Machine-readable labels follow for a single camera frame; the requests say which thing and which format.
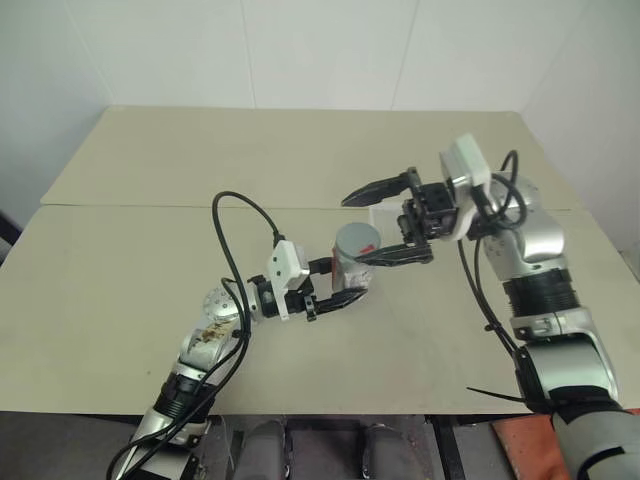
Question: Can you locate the dark grey rounded shape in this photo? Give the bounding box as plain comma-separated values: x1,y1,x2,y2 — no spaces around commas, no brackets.
361,421,402,480
243,418,290,480

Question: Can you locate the grey jar lid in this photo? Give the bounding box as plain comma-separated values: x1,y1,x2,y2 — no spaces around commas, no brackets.
335,222,382,262

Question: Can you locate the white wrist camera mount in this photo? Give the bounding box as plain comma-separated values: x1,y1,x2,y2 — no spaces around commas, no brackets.
438,133,494,244
267,241,312,322

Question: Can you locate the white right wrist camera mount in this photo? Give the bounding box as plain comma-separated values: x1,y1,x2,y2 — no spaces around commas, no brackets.
438,133,494,244

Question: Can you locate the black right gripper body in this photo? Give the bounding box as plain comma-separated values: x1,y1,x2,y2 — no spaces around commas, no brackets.
397,166,459,263

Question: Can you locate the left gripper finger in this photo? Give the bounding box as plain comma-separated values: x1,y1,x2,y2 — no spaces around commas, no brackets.
313,288,370,314
308,257,336,291

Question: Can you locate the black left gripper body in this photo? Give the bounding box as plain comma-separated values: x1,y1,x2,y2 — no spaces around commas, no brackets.
288,276,320,323

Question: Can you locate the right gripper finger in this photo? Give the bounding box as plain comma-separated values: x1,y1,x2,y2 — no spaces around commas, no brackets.
355,242,427,267
341,171,414,208

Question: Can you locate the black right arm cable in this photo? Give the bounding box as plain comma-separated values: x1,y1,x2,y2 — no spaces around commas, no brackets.
457,149,539,412

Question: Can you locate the black metal frame bar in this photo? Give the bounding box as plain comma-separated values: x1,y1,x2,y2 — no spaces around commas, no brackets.
430,414,469,480

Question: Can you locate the black zip tie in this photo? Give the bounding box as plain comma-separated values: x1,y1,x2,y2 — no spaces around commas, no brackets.
465,385,532,404

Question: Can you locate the dark chair edge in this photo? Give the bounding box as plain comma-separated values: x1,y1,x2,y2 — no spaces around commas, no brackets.
0,208,24,267

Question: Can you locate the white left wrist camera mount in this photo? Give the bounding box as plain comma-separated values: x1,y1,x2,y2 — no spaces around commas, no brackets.
267,241,312,322

